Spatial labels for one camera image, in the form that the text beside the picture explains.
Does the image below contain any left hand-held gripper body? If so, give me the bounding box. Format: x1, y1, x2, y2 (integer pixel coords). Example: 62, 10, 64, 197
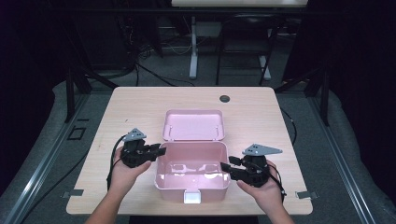
120, 128, 152, 169

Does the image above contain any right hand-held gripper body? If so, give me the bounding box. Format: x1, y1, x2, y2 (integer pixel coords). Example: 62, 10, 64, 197
237, 143, 284, 189

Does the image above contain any pink storage box white handle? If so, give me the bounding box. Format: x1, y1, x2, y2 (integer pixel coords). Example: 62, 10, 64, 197
153, 108, 232, 205

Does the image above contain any person's left hand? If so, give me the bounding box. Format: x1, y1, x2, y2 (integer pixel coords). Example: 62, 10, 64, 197
108, 146, 152, 197

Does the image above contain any person's right hand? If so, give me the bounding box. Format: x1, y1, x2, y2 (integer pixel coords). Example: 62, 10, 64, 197
236, 160, 286, 216

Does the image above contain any grey tape piece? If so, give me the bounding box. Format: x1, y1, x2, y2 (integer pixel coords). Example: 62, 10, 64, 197
62, 189, 85, 199
295, 190, 319, 201

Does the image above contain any black metal stand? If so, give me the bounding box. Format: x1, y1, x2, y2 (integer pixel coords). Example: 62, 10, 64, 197
274, 66, 331, 127
64, 66, 120, 123

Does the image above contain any white desk leg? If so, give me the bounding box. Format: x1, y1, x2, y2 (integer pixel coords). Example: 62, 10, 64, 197
258, 29, 272, 81
189, 16, 200, 80

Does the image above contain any dark equipment rack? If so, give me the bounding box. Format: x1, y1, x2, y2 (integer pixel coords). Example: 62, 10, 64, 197
73, 0, 139, 71

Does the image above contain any black chair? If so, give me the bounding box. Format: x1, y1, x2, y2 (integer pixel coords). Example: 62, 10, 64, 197
215, 13, 286, 87

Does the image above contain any black metal crossbar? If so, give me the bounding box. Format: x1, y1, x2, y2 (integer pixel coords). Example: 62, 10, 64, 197
43, 7, 331, 16

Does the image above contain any right hand-held gripper black cable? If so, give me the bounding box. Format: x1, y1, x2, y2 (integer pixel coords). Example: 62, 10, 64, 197
265, 163, 287, 203

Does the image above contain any hand-held gripper black cable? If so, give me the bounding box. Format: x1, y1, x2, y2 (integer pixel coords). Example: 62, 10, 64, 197
265, 163, 287, 203
106, 133, 129, 191

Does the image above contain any left hand-held gripper black cable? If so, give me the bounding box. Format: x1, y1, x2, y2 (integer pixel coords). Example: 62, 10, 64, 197
106, 133, 129, 191

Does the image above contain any black cable beside table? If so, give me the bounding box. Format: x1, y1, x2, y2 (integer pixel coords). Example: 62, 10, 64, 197
280, 107, 299, 147

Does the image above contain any long black floor cable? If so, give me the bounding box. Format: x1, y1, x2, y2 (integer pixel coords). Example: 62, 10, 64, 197
20, 149, 92, 224

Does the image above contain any aluminium floor rail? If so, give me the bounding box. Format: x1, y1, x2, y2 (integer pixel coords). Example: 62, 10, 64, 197
306, 92, 378, 224
0, 92, 92, 224

